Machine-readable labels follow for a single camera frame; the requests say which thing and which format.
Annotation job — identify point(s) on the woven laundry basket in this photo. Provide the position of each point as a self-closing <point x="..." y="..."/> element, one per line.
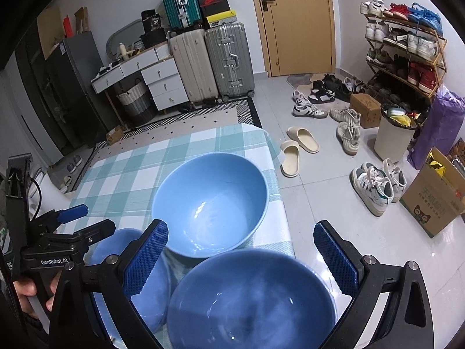
<point x="138" y="103"/>

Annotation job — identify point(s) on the beige slipper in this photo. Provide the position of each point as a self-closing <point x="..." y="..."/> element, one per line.
<point x="304" y="138"/>
<point x="290" y="166"/>

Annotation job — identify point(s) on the white trash bin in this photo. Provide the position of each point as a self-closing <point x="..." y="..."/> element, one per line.
<point x="395" y="132"/>

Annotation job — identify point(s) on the teal plaid tablecloth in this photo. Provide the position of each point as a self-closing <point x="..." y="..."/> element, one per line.
<point x="122" y="187"/>

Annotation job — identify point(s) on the wooden door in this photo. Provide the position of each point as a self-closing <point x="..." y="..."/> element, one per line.
<point x="297" y="36"/>

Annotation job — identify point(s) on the dotted beige rug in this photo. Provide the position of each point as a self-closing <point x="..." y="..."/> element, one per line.
<point x="241" y="111"/>

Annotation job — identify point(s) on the blue bowl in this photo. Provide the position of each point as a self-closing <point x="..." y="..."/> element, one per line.
<point x="145" y="283"/>
<point x="211" y="204"/>
<point x="250" y="299"/>

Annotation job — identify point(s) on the black refrigerator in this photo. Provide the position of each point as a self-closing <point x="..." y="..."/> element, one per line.
<point x="59" y="87"/>

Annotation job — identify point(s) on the small cardboard box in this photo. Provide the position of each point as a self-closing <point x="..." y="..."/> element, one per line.
<point x="368" y="108"/>

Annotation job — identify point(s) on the open cardboard box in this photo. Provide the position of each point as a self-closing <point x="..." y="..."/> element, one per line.
<point x="436" y="196"/>

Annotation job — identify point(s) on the white drawer desk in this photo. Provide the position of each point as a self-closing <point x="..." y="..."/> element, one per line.
<point x="159" y="72"/>

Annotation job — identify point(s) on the person's left hand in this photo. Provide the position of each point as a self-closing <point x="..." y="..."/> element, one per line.
<point x="26" y="289"/>

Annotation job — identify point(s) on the purple bag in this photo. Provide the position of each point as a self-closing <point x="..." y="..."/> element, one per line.
<point x="440" y="129"/>

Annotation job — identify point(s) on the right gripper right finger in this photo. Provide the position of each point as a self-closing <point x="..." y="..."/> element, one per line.
<point x="406" y="321"/>

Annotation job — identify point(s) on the silver suitcase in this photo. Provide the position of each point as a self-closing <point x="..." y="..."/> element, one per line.
<point x="230" y="59"/>

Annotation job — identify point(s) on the beige suitcase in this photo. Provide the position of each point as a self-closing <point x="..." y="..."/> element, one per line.
<point x="193" y="63"/>

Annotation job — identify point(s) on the wooden shoe rack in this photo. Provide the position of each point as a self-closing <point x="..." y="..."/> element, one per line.
<point x="406" y="44"/>

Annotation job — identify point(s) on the white green sneaker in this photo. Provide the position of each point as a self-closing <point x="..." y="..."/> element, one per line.
<point x="396" y="177"/>
<point x="373" y="187"/>

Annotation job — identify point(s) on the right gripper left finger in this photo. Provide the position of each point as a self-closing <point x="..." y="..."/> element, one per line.
<point x="74" y="320"/>

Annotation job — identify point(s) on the teal suitcase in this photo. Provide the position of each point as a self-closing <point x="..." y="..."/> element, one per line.
<point x="183" y="14"/>

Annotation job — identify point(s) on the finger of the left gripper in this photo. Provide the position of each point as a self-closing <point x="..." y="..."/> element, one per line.
<point x="54" y="218"/>
<point x="78" y="243"/>

